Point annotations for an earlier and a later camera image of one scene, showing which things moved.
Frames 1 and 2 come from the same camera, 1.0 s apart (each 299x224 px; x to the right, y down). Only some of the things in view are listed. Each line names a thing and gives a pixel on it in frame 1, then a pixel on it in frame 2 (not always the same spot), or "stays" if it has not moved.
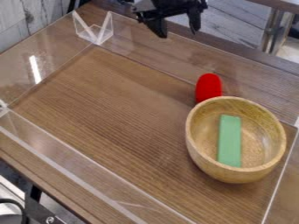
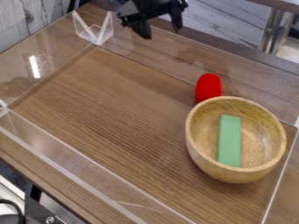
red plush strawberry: (208, 87) stays
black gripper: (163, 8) -> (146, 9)
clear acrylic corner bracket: (96, 34) stays
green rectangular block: (228, 143) stays
